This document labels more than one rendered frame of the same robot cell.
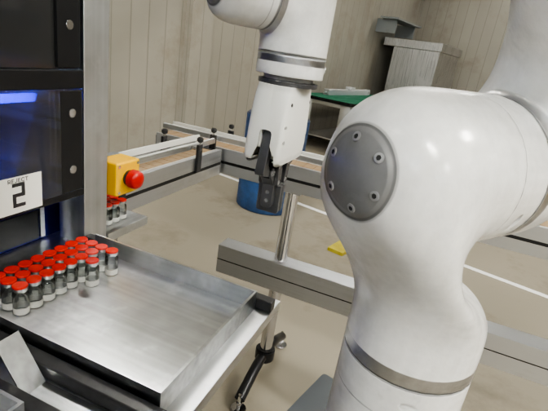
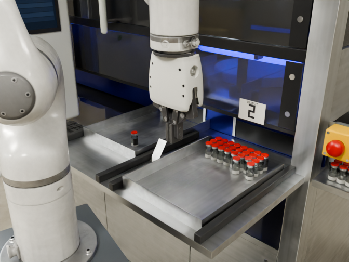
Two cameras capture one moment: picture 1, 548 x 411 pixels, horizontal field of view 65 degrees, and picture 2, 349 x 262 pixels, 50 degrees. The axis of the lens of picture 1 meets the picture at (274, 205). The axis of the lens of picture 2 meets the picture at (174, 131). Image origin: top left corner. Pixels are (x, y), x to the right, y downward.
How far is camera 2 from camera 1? 102 cm
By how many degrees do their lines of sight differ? 103
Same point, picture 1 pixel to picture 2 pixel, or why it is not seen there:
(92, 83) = (312, 61)
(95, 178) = (305, 130)
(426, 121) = not seen: hidden behind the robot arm
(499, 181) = not seen: outside the picture
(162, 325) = (188, 192)
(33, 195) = (258, 116)
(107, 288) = (230, 177)
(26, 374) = (156, 155)
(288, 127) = (151, 77)
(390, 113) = not seen: hidden behind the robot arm
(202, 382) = (137, 201)
